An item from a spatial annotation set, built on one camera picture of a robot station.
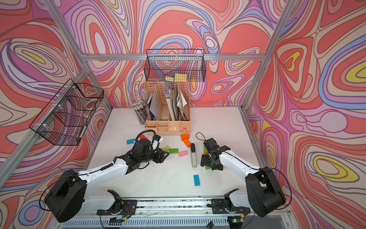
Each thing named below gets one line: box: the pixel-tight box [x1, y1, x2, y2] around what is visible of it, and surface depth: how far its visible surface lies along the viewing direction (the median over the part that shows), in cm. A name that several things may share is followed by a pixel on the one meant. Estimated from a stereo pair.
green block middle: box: [169, 147, 179, 155], surface depth 97 cm
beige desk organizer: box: [144, 80, 192, 136], surface depth 103 cm
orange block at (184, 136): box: [181, 133, 191, 141], surface depth 103 cm
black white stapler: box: [190, 143, 198, 168], surface depth 90 cm
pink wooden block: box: [178, 150, 189, 158], surface depth 95 cm
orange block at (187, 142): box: [183, 138, 192, 148], surface depth 100 cm
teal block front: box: [193, 174, 201, 187], surface depth 84 cm
